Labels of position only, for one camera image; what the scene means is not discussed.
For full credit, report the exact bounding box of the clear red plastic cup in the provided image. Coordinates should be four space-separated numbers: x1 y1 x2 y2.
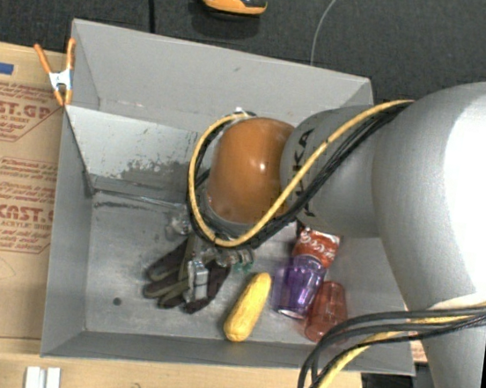
302 278 355 348

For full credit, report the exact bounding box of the dark maroon glove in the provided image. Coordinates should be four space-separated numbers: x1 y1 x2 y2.
140 231 237 319

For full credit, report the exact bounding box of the grey metal bin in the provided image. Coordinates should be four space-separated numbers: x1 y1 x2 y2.
27 18 459 388

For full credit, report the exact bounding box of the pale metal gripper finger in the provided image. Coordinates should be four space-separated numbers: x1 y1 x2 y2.
163 210 195 245
181 257 214 307

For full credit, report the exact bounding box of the crushed red soda can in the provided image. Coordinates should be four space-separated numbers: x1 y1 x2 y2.
290 225 342 272

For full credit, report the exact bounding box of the brown cardboard board, red print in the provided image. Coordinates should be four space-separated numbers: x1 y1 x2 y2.
0 40 81 352

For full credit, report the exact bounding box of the clear purple plastic cup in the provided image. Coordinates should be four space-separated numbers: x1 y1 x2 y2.
269 250 329 323

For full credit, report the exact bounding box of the yellow toy corn cob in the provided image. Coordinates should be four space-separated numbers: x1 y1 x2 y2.
221 268 274 347

